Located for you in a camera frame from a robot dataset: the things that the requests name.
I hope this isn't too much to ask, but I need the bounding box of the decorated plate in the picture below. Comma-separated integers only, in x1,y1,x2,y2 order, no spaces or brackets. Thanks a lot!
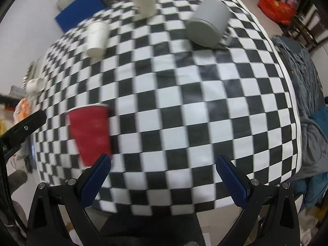
22,61,36,89

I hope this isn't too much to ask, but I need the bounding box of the grey ribbed cup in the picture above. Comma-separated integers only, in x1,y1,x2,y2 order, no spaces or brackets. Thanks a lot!
186,0,232,49

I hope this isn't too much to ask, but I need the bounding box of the checkered black white tablecloth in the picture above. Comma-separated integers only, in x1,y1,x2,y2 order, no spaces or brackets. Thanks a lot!
34,0,301,215

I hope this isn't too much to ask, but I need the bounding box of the red ribbed paper cup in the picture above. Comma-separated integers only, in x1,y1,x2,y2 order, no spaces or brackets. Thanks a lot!
66,103,111,167

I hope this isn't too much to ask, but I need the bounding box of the white paper cup with calligraphy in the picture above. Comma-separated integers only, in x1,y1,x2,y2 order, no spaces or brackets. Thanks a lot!
86,21,109,58

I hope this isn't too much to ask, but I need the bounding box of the red plastic bag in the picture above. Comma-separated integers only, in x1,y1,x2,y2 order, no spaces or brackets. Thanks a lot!
257,0,297,26

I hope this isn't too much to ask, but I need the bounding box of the white bamboo print paper cup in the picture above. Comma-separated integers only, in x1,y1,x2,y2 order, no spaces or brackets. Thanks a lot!
25,78,46,95

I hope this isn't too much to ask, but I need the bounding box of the orange tissue pack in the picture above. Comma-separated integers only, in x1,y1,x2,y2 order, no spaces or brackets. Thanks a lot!
13,98,31,124

